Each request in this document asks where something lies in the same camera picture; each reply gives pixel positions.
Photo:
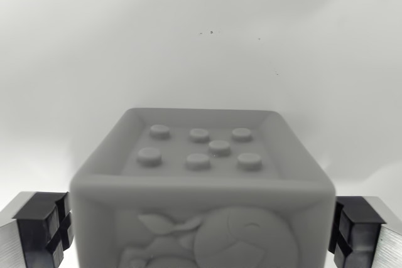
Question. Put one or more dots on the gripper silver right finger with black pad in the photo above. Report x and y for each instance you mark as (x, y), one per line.
(364, 233)

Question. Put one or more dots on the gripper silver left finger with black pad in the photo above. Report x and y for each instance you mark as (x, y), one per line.
(37, 230)

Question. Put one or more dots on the grey embossed rubber cube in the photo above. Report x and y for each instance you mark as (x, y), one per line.
(202, 186)

